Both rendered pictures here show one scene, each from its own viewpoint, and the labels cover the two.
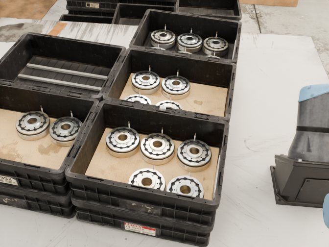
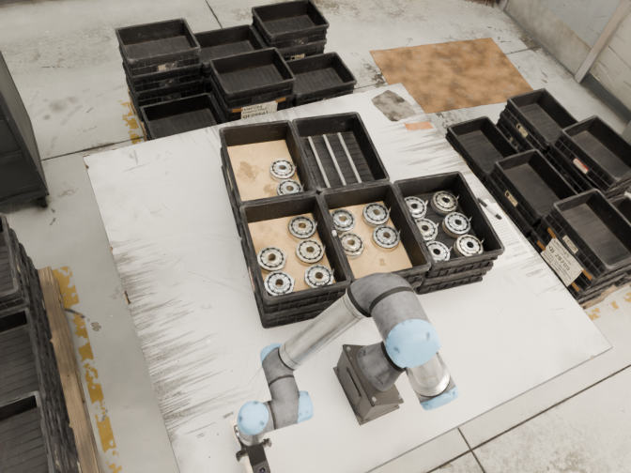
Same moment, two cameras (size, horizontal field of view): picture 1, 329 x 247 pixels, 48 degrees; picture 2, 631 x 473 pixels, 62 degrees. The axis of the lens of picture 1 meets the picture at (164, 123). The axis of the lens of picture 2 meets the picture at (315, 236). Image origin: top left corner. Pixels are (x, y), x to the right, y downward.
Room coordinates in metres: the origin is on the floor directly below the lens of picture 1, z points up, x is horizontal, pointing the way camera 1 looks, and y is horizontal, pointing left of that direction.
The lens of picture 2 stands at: (0.13, -0.85, 2.43)
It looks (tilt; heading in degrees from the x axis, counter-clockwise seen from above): 54 degrees down; 54
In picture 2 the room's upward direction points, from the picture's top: 11 degrees clockwise
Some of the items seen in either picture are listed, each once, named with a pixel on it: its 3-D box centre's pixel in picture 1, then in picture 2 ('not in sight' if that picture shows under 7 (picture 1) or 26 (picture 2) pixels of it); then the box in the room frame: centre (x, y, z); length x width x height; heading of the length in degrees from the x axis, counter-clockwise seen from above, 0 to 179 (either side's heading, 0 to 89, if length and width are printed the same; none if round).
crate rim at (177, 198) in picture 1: (152, 149); (293, 244); (0.67, 0.03, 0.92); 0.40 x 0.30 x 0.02; 80
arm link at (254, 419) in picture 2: not in sight; (253, 420); (0.30, -0.50, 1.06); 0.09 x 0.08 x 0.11; 171
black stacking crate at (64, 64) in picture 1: (62, 76); (337, 160); (1.04, 0.37, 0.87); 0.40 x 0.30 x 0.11; 80
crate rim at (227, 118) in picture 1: (173, 83); (373, 230); (0.97, -0.02, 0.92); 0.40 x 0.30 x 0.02; 80
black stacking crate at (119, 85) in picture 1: (172, 94); (370, 237); (0.97, -0.02, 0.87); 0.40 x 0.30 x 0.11; 80
